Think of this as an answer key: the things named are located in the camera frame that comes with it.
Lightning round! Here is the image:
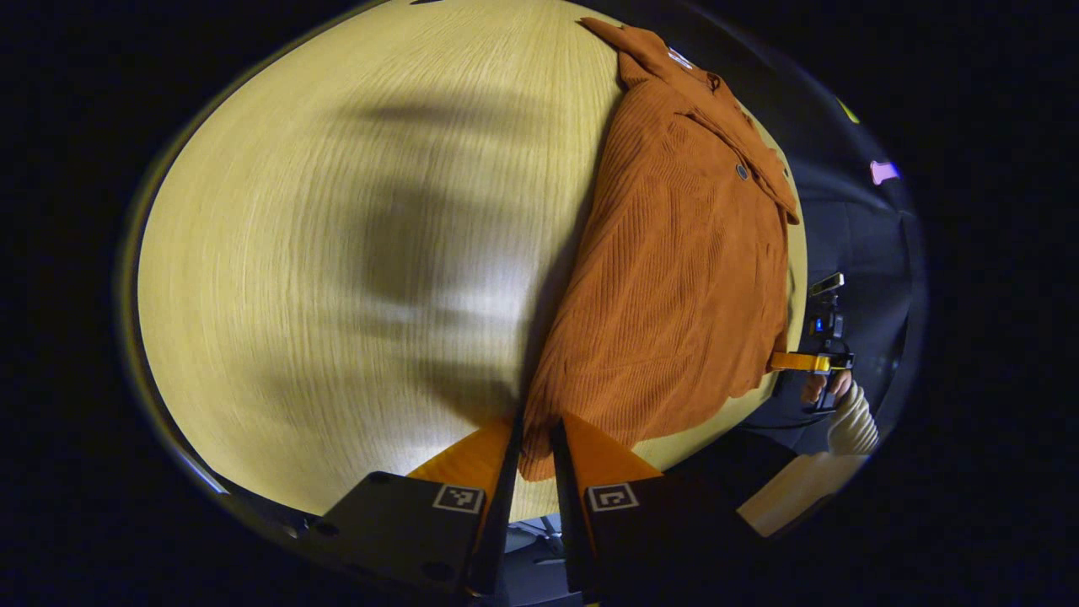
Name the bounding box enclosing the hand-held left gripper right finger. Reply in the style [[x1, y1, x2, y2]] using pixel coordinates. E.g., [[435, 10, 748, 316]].
[[550, 411, 760, 604]]

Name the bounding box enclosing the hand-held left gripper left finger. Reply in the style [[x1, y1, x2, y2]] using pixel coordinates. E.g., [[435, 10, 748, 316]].
[[316, 411, 525, 601]]

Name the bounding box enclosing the orange button-up jacket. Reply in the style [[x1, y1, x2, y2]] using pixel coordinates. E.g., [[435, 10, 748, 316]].
[[518, 17, 802, 483]]

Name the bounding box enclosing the black backdrop cloth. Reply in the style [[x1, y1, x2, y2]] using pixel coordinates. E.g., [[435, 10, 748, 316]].
[[742, 51, 924, 439]]

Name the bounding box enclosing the person's cream clothing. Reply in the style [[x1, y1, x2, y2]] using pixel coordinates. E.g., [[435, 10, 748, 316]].
[[736, 451, 871, 539]]

